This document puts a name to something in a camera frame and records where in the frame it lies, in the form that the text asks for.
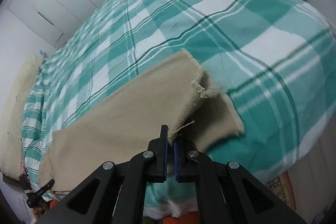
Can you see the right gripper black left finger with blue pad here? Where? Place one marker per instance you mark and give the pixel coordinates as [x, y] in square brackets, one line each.
[114, 193]

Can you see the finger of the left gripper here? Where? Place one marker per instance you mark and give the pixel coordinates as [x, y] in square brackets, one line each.
[35, 198]

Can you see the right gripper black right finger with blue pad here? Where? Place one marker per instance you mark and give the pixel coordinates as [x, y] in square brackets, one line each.
[228, 193]

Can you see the beige khaki pants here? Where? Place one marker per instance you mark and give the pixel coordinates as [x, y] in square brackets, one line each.
[177, 92]

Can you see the person's hand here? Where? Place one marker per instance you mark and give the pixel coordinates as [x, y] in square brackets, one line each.
[44, 207]

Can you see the orange patterned rug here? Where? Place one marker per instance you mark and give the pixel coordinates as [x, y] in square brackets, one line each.
[281, 186]

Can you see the cream padded headboard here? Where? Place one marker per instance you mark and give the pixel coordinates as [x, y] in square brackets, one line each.
[11, 119]

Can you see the teal white plaid bedspread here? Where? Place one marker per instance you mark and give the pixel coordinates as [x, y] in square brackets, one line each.
[275, 59]

